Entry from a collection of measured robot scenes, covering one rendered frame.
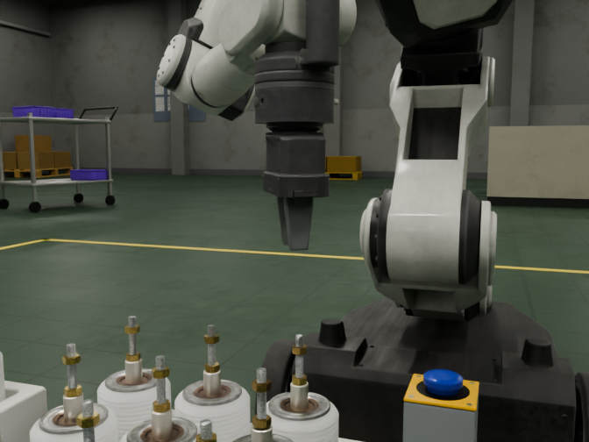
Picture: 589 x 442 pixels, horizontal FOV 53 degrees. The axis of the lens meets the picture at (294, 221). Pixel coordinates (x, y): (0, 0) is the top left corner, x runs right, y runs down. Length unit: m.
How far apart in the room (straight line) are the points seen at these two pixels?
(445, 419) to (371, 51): 11.08
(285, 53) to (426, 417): 0.39
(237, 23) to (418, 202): 0.38
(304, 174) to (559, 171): 5.55
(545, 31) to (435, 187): 10.56
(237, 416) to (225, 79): 0.42
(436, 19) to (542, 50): 10.42
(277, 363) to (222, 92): 0.52
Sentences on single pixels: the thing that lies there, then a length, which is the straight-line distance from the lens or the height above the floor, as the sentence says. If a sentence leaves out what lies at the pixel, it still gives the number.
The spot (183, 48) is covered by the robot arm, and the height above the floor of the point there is 0.70.
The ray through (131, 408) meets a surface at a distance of 0.81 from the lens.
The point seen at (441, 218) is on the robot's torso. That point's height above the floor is 0.46.
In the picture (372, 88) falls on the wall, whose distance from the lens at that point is 11.49.
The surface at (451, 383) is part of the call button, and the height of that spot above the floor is 0.33.
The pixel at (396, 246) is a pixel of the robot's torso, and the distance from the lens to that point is 0.87.
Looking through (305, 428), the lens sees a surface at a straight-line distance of 0.71.
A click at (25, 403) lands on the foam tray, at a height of 0.17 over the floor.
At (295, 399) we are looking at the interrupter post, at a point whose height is 0.26.
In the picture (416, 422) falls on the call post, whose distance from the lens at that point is 0.63.
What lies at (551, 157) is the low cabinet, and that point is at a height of 0.47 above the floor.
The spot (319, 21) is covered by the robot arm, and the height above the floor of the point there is 0.69.
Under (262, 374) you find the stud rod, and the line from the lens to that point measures 0.61.
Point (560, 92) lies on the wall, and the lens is 11.31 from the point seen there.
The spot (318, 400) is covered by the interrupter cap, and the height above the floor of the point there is 0.25.
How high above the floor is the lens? 0.56
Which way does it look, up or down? 7 degrees down
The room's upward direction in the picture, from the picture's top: straight up
